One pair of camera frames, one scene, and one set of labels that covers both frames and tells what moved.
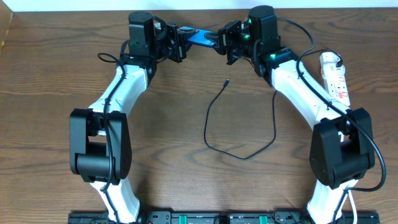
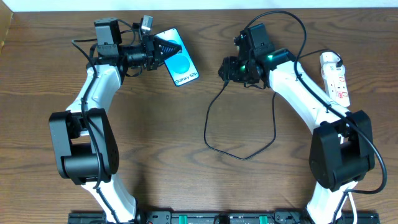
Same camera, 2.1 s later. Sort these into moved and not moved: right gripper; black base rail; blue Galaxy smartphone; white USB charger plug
Moved: right gripper; blue Galaxy smartphone
Not moved: black base rail; white USB charger plug
